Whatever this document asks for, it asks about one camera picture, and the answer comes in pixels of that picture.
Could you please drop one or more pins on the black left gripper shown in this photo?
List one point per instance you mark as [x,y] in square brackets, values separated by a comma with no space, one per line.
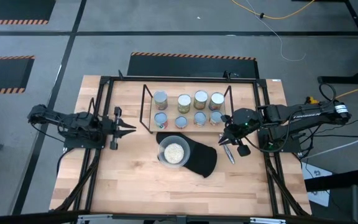
[117,127]

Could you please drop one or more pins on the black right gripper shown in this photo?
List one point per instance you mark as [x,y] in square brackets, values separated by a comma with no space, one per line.
[243,150]

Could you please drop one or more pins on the orange white label can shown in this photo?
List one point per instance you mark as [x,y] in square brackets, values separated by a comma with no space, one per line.
[216,117]

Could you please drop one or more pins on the dark label tin can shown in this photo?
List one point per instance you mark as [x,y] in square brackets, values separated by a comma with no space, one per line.
[200,118]

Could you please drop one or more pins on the short tan label can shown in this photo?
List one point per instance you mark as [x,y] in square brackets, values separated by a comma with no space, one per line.
[160,119]

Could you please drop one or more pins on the teal orange-slices print can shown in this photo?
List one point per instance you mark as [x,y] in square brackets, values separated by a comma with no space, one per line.
[217,98]

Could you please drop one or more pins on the tomatoes label tin can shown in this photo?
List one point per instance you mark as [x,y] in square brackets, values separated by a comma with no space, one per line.
[160,96]

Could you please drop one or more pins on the short yellow figs can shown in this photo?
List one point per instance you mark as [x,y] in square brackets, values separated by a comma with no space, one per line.
[181,121]

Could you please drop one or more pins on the tall green peach can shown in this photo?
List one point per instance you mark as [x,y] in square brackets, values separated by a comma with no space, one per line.
[201,96]

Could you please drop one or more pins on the yellow-green label tin can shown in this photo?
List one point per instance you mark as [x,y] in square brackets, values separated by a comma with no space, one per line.
[184,100]

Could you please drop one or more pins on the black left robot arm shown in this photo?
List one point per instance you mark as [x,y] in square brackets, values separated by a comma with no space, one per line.
[73,124]

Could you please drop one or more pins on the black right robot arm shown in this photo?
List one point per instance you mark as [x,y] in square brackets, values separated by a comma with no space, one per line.
[309,115]

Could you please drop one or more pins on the silver metal pen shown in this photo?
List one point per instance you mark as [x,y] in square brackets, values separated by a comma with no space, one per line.
[229,155]

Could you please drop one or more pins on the clear plastic bowl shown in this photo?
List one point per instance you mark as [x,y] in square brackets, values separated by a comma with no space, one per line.
[162,149]

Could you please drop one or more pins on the white rice heap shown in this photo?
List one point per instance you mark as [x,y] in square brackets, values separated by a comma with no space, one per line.
[173,153]

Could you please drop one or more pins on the black floor mat striped edge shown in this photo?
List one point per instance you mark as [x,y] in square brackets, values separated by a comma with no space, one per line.
[14,9]
[191,67]
[2,74]

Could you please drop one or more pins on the white paper sheet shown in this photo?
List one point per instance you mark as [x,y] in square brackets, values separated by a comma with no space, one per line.
[317,174]

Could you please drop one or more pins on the black furniture piece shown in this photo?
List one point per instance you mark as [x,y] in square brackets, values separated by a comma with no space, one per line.
[353,205]

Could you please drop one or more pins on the black aluminium table frame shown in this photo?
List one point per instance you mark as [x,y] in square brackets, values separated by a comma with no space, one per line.
[197,80]

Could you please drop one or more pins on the silver metal bracket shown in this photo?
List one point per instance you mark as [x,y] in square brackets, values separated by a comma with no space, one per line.
[267,221]
[95,219]

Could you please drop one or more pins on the black desk frame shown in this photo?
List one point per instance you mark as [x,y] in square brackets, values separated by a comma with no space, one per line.
[346,79]

